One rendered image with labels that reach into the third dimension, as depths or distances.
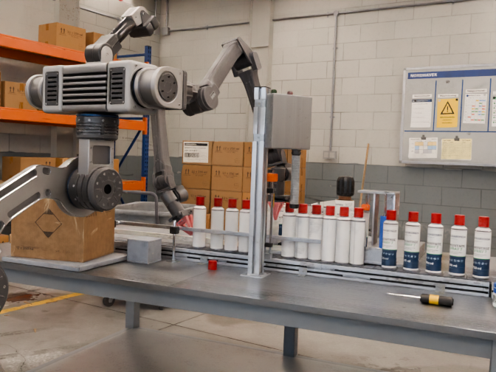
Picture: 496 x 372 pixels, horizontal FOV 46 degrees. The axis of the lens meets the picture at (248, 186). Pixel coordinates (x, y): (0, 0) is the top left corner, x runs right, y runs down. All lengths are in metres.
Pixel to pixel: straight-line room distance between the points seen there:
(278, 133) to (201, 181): 4.00
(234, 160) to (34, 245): 3.75
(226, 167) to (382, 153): 1.87
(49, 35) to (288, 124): 4.54
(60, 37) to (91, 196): 4.50
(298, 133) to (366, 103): 4.76
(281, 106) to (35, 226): 1.00
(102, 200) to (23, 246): 0.51
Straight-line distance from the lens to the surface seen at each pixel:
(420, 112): 6.47
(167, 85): 1.75
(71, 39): 6.35
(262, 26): 7.52
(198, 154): 6.00
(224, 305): 1.86
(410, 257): 2.07
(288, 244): 2.17
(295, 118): 2.06
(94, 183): 1.86
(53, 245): 2.23
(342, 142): 6.87
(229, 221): 2.25
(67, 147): 7.20
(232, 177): 5.80
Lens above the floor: 1.26
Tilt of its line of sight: 3 degrees down
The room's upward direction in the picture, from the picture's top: 2 degrees clockwise
